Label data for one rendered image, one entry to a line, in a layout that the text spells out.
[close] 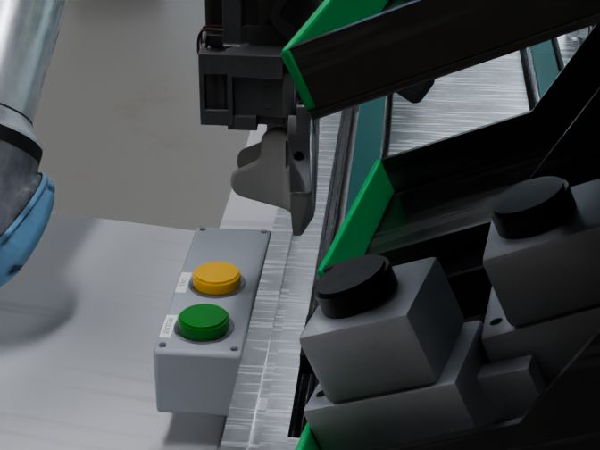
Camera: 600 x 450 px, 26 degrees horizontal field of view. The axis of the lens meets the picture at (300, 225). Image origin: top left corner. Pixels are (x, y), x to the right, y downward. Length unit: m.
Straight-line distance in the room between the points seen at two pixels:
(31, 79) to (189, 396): 0.33
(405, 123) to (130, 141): 2.33
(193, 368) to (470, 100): 0.69
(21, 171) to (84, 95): 3.00
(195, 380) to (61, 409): 0.16
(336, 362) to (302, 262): 0.65
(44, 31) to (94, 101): 2.91
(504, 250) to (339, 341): 0.07
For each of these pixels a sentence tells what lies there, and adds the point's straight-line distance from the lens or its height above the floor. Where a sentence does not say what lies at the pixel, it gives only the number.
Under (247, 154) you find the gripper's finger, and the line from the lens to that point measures 0.96.
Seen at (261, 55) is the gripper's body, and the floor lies 1.21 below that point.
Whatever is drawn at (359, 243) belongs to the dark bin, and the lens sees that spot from 0.65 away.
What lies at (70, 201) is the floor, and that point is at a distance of 3.46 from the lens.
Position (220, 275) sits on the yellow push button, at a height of 0.97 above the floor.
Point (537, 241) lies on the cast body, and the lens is 0.46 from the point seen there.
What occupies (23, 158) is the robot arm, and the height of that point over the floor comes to 1.04.
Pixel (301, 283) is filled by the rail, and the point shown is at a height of 0.96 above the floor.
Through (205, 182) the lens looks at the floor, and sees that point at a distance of 3.52.
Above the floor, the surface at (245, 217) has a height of 0.86.
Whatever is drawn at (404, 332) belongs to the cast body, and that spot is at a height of 1.26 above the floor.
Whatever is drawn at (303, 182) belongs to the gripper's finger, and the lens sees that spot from 0.91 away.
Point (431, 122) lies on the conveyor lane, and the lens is 1.53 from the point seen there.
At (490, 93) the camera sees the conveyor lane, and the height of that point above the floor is 0.92.
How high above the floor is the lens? 1.50
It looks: 27 degrees down
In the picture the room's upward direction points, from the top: straight up
